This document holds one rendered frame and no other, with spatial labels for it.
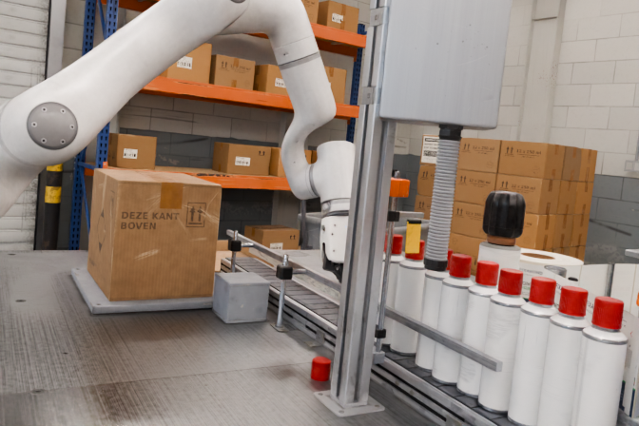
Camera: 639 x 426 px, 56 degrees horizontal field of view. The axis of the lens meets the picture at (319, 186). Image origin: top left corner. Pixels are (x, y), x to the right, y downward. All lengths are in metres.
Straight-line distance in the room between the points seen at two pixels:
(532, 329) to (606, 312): 0.12
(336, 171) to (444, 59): 0.47
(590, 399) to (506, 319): 0.16
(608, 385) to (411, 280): 0.39
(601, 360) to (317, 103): 0.72
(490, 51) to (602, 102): 5.06
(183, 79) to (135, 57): 3.76
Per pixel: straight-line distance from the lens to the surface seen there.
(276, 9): 1.23
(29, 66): 5.16
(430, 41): 0.90
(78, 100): 1.00
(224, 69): 5.02
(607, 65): 5.99
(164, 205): 1.41
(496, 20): 0.92
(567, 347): 0.86
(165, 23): 1.11
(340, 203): 1.27
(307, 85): 1.24
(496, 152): 4.62
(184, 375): 1.09
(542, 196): 4.47
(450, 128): 0.87
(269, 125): 6.10
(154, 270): 1.43
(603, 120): 5.92
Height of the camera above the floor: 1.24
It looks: 4 degrees down
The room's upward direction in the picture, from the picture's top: 6 degrees clockwise
